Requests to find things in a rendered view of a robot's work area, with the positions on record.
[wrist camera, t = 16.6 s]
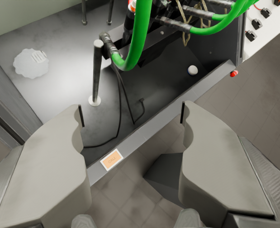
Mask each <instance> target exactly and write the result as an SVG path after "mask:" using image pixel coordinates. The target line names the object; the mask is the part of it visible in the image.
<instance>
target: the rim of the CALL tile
mask: <svg viewBox="0 0 280 228"><path fill-rule="evenodd" d="M115 151H117V153H118V154H119V155H120V156H121V158H120V159H119V160H118V161H117V162H115V163H114V164H113V165H112V166H111V167H110V168H108V169H107V167H106V166H105V165H104V163H103V162H102V161H103V160H105V159H106V158H107V157H109V156H110V155H111V154H113V153H114V152H115ZM122 159H123V157H122V155H121V154H120V153H119V151H118V150H117V149H115V150H114V151H112V152H111V153H110V154H109V155H107V156H106V157H105V158H104V159H102V160H101V161H100V162H101V163H102V165H103V166H104V168H105V169H106V170H107V171H108V170H109V169H111V168H112V167H113V166H114V165H116V164H117V163H118V162H119V161H121V160H122Z"/></svg>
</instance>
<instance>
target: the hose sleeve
mask: <svg viewBox="0 0 280 228"><path fill-rule="evenodd" d="M103 38H104V39H105V41H106V44H107V54H108V56H109V57H110V59H111V61H113V60H112V55H113V54H115V53H117V54H119V55H120V53H119V51H118V49H117V48H116V47H115V45H114V43H113V41H112V40H111V38H110V37H109V36H108V35H103ZM120 56H121V55H120Z"/></svg>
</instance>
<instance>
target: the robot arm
mask: <svg viewBox="0 0 280 228"><path fill-rule="evenodd" d="M180 123H181V124H182V125H183V126H184V127H185V131H184V137H183V145H184V146H185V148H186V150H185V151H184V152H183V157H182V164H181V170H180V178H179V193H178V198H179V201H180V202H181V204H182V205H183V206H185V207H186V208H187V209H183V210H181V212H180V214H179V216H178V219H177V221H176V223H175V225H174V228H280V169H279V168H278V167H277V166H276V165H275V164H274V163H273V162H272V161H271V160H270V159H268V158H267V157H266V156H265V155H264V154H263V153H262V152H261V151H260V150H259V149H258V148H257V147H256V146H255V145H254V144H253V143H252V142H251V141H250V140H249V139H248V138H246V137H239V136H238V135H237V134H236V133H235V132H234V131H233V130H232V129H231V128H230V127H229V126H228V125H226V124H225V123H224V122H223V121H222V120H220V119H219V118H217V117H216V116H214V115H213V114H211V113H210V112H208V111H206V110H205V109H203V108H201V107H200V106H198V105H197V104H195V103H193V102H192V101H189V100H188V101H183V102H182V104H181V114H180ZM82 127H85V124H84V118H83V112H82V107H81V105H80V104H72V105H71V106H69V107H68V108H66V109H65V110H63V111H62V112H61V113H59V114H58V115H56V116H55V117H53V118H52V119H51V120H49V121H48V122H46V123H45V124H44V125H43V126H41V127H40V128H39V129H38V130H37V131H36V132H35V133H34V134H33V135H32V136H31V137H30V138H29V139H28V140H27V141H26V142H25V143H24V145H22V146H16V147H14V148H13V149H12V150H11V151H10V152H9V153H8V154H7V155H6V156H5V158H4V159H3V160H2V161H1V162H0V228H97V226H96V224H95V223H94V221H93V219H92V217H91V216H90V215H88V214H85V213H86V212H87V211H88V209H89V208H90V207H91V204H92V198H91V190H90V182H89V178H88V174H87V169H86V165H85V160H84V157H83V156H82V155H81V154H80V152H81V151H82V149H83V143H82V138H81V133H80V131H81V130H82ZM201 221H202V223H203V226H201Z"/></svg>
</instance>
